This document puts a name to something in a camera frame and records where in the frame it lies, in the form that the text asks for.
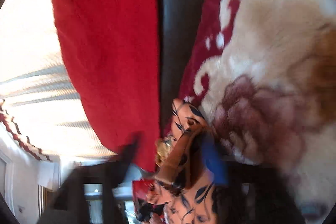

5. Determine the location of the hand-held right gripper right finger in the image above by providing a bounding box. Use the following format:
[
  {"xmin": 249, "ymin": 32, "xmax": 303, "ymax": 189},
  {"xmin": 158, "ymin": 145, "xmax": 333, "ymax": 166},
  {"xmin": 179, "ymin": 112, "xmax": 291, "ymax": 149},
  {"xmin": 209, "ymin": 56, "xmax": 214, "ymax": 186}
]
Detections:
[{"xmin": 199, "ymin": 132, "xmax": 323, "ymax": 224}]

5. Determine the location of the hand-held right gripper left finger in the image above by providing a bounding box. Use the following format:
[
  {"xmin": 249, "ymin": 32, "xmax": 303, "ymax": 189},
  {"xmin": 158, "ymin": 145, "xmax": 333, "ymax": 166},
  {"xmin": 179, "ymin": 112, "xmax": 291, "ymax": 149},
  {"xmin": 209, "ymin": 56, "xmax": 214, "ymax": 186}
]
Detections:
[{"xmin": 37, "ymin": 135, "xmax": 143, "ymax": 224}]

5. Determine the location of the orange floral garment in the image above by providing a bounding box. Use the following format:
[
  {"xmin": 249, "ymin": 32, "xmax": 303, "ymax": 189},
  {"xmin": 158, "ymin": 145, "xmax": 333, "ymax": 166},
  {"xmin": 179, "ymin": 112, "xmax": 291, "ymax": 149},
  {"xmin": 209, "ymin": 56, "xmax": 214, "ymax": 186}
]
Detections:
[{"xmin": 134, "ymin": 98, "xmax": 237, "ymax": 224}]

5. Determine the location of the red tin box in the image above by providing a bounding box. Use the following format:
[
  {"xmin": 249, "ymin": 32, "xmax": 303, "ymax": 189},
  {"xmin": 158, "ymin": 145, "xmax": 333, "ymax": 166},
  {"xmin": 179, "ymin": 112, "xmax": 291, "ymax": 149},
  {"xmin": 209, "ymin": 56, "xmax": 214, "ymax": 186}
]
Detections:
[{"xmin": 131, "ymin": 179, "xmax": 158, "ymax": 214}]

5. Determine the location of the red curtain valance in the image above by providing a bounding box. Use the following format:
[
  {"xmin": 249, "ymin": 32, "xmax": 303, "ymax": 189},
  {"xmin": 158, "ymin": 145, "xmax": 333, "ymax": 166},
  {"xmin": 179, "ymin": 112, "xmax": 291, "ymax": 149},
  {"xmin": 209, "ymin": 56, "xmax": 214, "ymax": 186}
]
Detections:
[{"xmin": 0, "ymin": 98, "xmax": 53, "ymax": 162}]

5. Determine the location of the floral plush blanket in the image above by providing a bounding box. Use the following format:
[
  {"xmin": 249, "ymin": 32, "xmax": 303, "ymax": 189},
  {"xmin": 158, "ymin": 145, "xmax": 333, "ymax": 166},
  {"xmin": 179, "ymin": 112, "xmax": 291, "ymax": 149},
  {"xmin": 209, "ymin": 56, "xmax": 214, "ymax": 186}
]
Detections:
[{"xmin": 178, "ymin": 0, "xmax": 336, "ymax": 220}]

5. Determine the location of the red blanket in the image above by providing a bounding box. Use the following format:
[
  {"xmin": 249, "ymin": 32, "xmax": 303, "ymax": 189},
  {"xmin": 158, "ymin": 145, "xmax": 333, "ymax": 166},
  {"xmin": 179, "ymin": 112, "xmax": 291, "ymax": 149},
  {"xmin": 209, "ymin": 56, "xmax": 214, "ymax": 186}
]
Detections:
[{"xmin": 52, "ymin": 0, "xmax": 164, "ymax": 172}]

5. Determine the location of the black leather sofa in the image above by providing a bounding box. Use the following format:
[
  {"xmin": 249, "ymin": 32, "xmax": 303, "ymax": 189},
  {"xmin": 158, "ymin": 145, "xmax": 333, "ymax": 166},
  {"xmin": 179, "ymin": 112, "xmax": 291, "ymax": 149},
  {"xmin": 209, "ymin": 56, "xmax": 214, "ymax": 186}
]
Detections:
[{"xmin": 157, "ymin": 0, "xmax": 214, "ymax": 135}]

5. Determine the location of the dotted cream curtain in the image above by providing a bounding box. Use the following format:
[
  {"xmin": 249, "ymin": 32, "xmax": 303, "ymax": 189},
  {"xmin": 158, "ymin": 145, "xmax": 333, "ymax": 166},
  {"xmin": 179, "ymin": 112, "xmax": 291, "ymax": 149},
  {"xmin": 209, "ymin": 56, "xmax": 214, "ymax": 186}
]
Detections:
[{"xmin": 0, "ymin": 0, "xmax": 120, "ymax": 159}]

